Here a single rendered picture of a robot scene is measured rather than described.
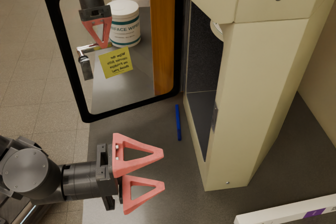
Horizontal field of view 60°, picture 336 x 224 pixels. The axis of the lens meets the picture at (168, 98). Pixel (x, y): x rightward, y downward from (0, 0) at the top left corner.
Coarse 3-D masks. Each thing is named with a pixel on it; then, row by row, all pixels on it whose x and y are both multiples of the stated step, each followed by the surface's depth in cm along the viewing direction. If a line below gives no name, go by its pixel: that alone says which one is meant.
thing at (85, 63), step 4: (80, 60) 68; (84, 60) 67; (88, 60) 68; (80, 64) 68; (84, 64) 68; (88, 64) 68; (84, 68) 69; (88, 68) 69; (84, 72) 69; (88, 72) 70; (84, 76) 70; (88, 76) 71; (92, 76) 71
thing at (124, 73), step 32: (64, 0) 58; (96, 0) 61; (128, 0) 64; (160, 0) 67; (96, 32) 66; (128, 32) 69; (160, 32) 73; (96, 64) 71; (128, 64) 75; (160, 64) 80; (96, 96) 78; (128, 96) 83
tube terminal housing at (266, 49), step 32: (256, 0) 38; (288, 0) 39; (320, 0) 43; (224, 32) 45; (256, 32) 42; (288, 32) 43; (320, 32) 60; (224, 64) 47; (256, 64) 46; (288, 64) 47; (224, 96) 50; (256, 96) 51; (288, 96) 63; (192, 128) 82; (224, 128) 56; (256, 128) 58; (224, 160) 64; (256, 160) 67
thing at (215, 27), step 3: (210, 21) 59; (210, 24) 58; (213, 24) 56; (216, 24) 55; (210, 27) 57; (213, 27) 56; (216, 27) 55; (219, 27) 54; (213, 30) 56; (216, 30) 55; (219, 30) 54; (216, 33) 55; (219, 33) 54; (216, 36) 55; (219, 36) 54; (222, 36) 54; (222, 39) 54
